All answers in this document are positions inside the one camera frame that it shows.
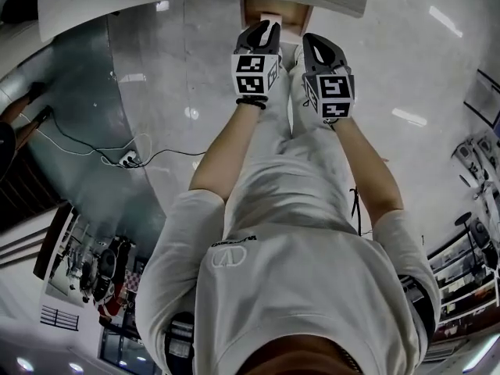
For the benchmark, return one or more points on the wooden drawer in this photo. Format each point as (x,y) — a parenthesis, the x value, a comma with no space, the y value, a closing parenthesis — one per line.
(293,16)

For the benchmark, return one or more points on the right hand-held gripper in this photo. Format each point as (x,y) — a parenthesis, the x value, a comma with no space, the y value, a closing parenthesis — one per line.
(332,96)

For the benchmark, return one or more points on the person's left forearm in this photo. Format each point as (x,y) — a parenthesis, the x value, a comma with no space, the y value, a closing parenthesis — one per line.
(222,151)

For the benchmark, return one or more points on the white power strip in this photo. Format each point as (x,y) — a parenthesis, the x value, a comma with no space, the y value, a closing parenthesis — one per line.
(127,158)

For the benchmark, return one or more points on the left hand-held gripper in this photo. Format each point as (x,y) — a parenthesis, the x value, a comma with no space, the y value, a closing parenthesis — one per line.
(250,76)

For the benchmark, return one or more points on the person's white t-shirt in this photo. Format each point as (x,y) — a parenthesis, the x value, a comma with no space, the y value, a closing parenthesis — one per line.
(293,287)

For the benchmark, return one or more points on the person's right forearm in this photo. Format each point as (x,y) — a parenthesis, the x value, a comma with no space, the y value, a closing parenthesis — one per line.
(371,170)

